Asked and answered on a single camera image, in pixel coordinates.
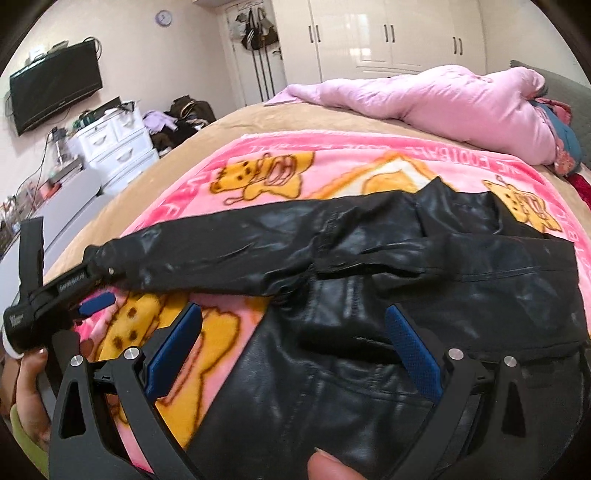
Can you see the grey headboard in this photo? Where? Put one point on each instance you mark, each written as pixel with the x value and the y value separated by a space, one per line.
pixel 570 87

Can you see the pile of dark clothes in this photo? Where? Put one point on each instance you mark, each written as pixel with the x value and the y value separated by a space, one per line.
pixel 171 138

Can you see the person's left hand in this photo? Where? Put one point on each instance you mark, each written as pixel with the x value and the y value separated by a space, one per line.
pixel 32 383

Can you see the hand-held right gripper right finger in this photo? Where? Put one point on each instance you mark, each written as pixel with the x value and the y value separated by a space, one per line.
pixel 415 355

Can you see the round wall clock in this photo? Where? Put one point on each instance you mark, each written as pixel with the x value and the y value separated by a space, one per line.
pixel 164 17

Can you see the white desk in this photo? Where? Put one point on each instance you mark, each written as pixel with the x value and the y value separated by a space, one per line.
pixel 69 203

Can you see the purple cloth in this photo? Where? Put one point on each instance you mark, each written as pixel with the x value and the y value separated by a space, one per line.
pixel 159 121

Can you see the teal cloth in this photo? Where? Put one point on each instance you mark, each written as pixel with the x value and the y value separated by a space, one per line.
pixel 561 129

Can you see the red floral cloth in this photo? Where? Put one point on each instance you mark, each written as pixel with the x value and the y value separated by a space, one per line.
pixel 579 184

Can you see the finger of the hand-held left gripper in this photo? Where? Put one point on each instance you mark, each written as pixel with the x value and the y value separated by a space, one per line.
pixel 97 303
pixel 87 277

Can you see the black wall television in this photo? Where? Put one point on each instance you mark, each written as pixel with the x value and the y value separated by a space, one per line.
pixel 55 87

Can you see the hanging dark bags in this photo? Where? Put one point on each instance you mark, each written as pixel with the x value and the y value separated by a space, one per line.
pixel 258 32

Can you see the pink printed blanket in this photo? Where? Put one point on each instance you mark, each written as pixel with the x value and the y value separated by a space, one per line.
pixel 346 157

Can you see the bed with beige sheet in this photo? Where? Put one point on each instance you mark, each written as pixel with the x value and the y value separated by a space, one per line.
pixel 221 124

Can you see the dark brown bag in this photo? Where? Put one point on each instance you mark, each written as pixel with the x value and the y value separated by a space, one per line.
pixel 191 108

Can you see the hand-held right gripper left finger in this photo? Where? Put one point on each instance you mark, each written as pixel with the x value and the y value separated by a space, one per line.
pixel 175 350

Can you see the black leather jacket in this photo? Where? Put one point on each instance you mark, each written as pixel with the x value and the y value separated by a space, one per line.
pixel 323 240

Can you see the dark poles on door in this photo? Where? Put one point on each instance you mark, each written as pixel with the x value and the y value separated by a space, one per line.
pixel 261 76

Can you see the person's left forearm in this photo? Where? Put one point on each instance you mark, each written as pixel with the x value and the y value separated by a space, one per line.
pixel 23 443

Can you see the white door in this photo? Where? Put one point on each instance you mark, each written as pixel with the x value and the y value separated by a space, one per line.
pixel 235 69

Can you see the light pink garment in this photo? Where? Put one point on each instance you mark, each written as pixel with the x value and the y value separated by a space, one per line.
pixel 438 101

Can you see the white drawer cabinet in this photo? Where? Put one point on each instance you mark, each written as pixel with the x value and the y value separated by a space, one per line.
pixel 115 143

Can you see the white wardrobe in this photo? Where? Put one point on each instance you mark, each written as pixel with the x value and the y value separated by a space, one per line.
pixel 369 37

